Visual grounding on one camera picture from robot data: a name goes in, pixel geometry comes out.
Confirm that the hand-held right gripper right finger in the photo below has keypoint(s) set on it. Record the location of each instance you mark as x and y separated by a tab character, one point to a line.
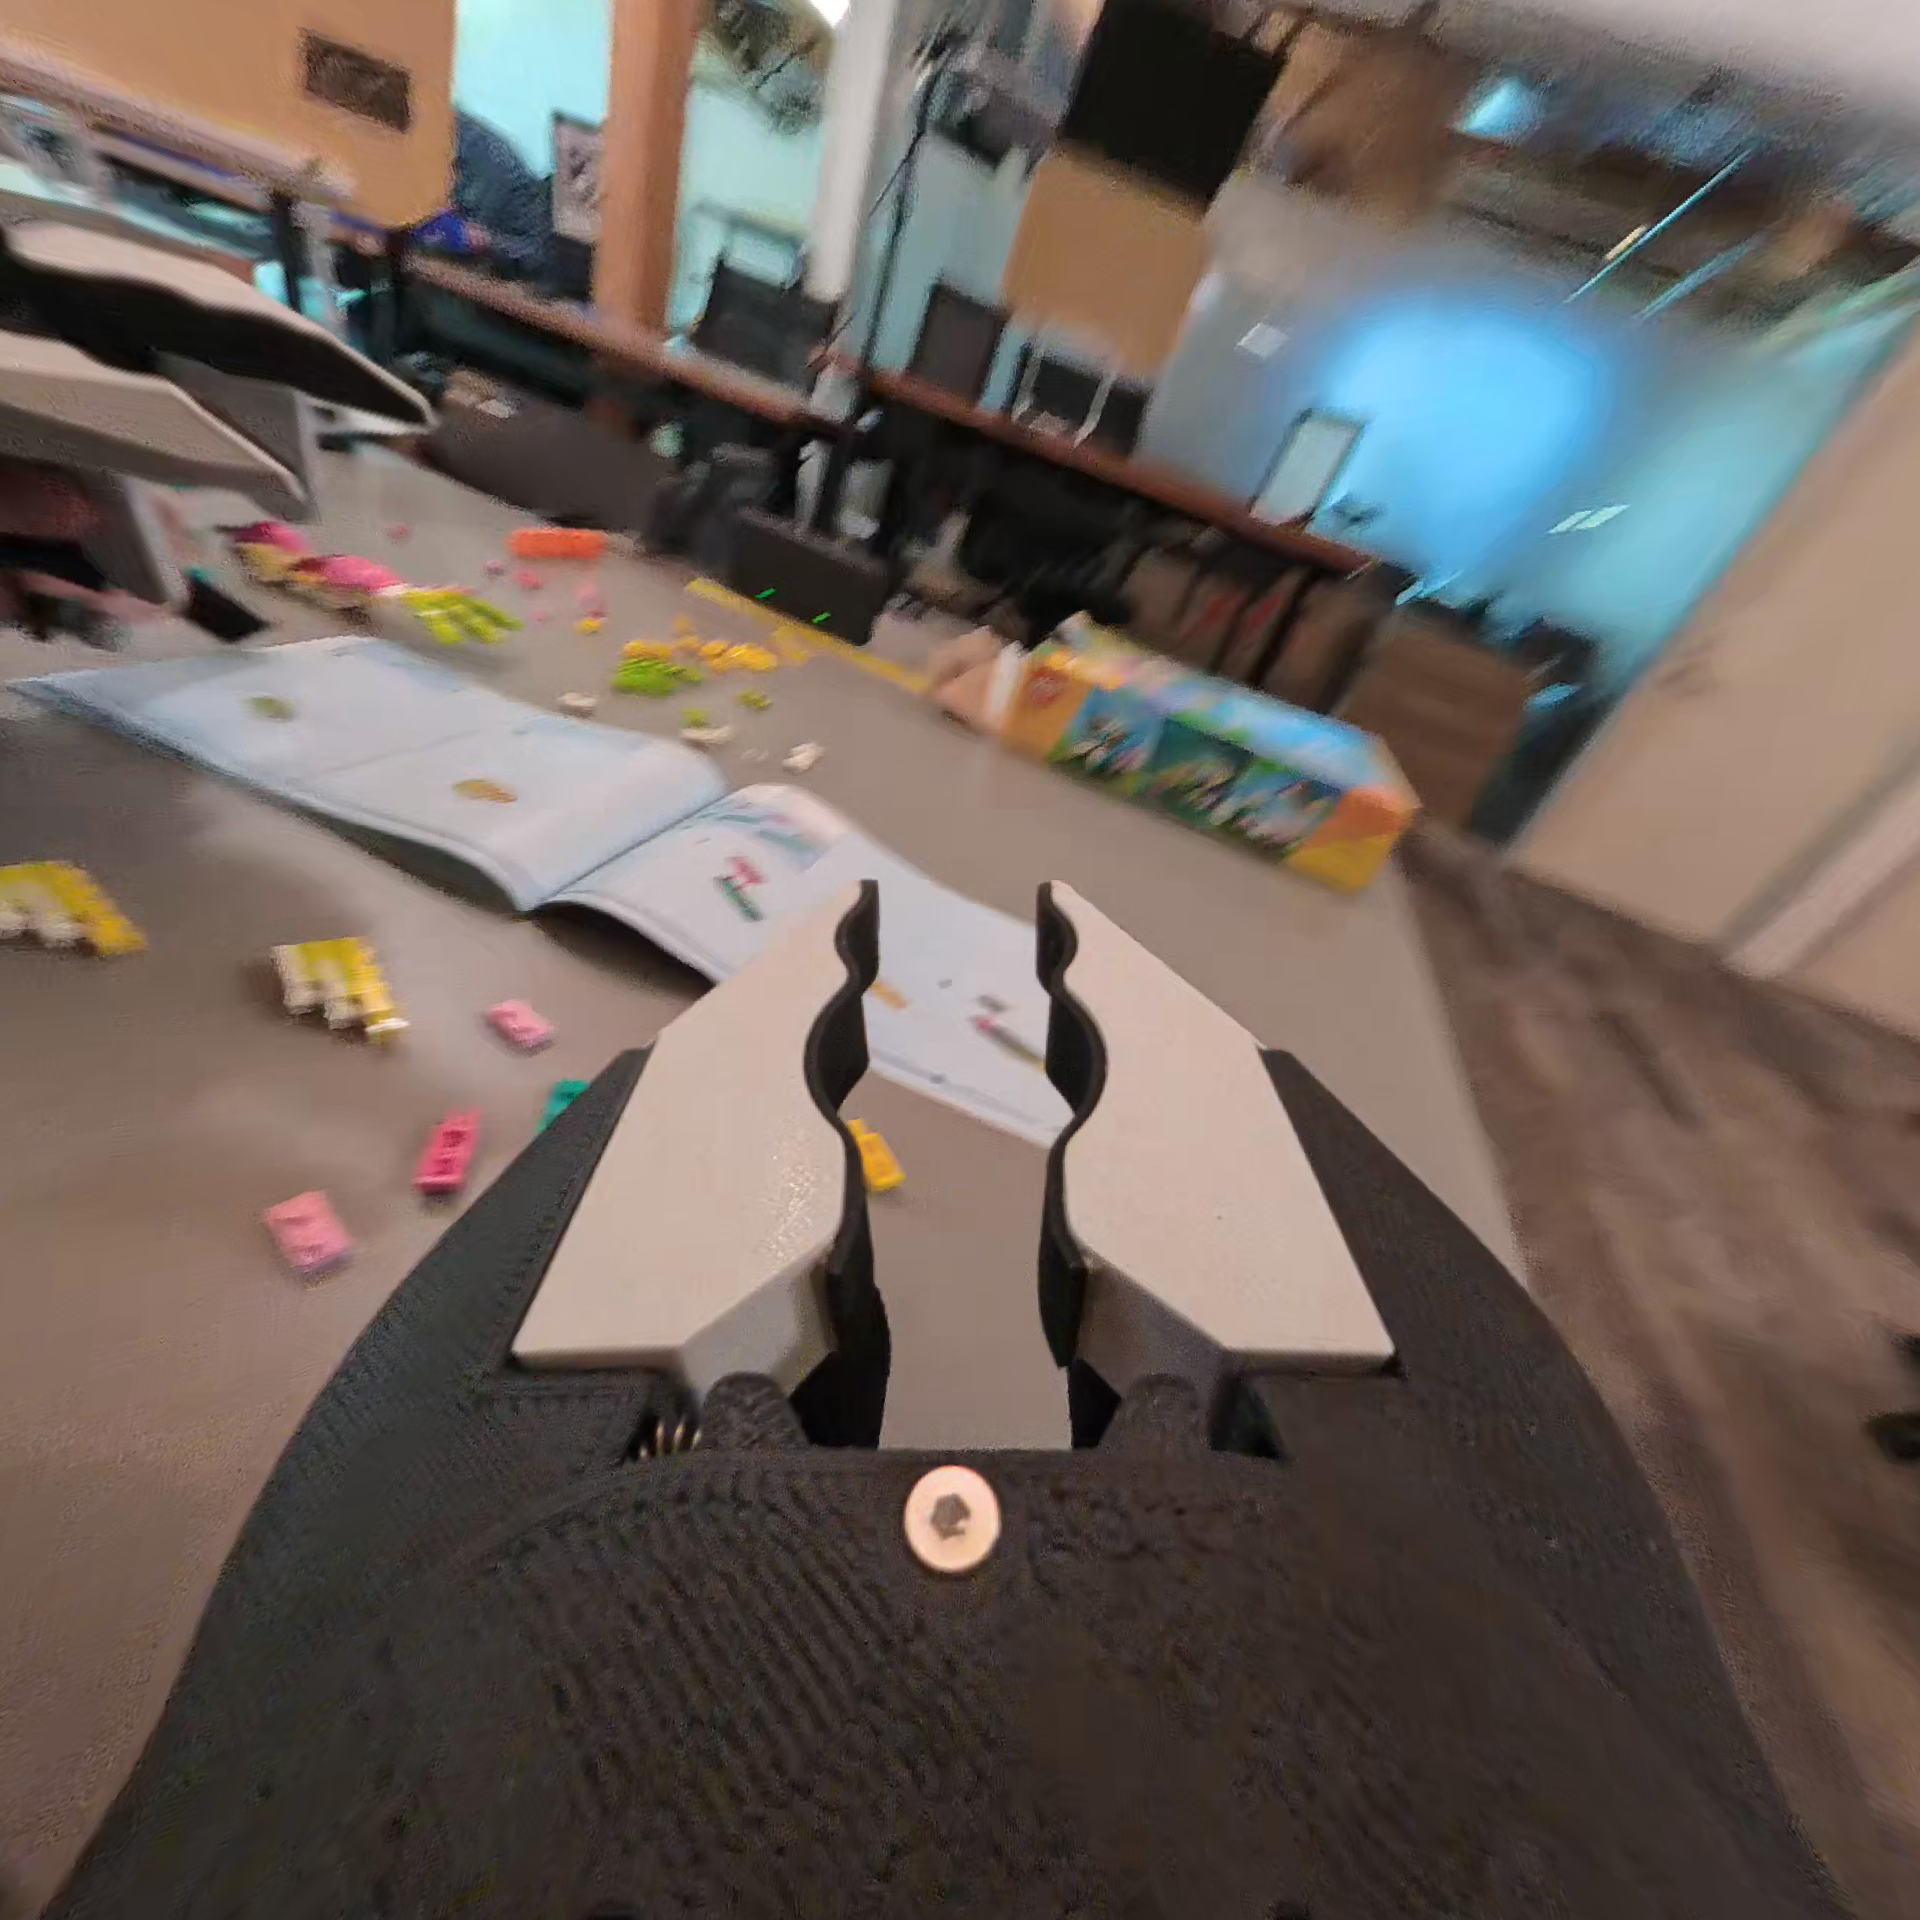
1201	1185

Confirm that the black wall panel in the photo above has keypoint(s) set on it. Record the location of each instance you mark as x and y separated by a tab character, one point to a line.
1171	98

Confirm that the open lego instruction booklet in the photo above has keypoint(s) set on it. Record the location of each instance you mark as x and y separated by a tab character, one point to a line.
405	765

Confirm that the yellow and white lego assembly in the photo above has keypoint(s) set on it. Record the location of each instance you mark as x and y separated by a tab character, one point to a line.
61	905
339	983

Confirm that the yellow lego brick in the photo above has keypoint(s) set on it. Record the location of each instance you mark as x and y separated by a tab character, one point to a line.
873	1157

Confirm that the pink yellow green lego build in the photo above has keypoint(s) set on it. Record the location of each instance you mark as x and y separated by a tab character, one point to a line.
353	578

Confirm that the orange lego brick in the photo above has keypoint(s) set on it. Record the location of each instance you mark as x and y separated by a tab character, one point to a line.
557	542

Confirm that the magenta lego brick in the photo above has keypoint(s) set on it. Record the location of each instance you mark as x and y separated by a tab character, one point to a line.
448	1152

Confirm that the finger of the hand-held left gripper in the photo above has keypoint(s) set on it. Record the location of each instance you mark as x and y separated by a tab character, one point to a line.
119	411
181	307

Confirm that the light pink lego brick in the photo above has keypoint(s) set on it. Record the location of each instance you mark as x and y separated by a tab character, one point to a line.
309	1232
521	1024

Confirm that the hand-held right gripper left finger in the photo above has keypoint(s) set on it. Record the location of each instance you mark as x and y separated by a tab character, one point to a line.
704	1171

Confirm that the teal lego brick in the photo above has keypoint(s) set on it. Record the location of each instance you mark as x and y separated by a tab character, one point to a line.
563	1101

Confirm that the pile of yellow green bricks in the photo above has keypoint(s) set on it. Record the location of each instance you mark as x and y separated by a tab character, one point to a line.
674	667

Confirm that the black box device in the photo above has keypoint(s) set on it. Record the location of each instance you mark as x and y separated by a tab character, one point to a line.
809	578

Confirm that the yellow tape strip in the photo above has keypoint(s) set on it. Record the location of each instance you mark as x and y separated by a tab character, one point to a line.
840	638

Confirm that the brown cardboard panel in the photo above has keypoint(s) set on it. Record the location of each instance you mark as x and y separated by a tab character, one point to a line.
1103	264

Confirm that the long wooden table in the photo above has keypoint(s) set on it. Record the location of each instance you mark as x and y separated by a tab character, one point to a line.
1050	442

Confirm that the colourful lego box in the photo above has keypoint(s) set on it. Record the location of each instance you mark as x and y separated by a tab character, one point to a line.
1215	750

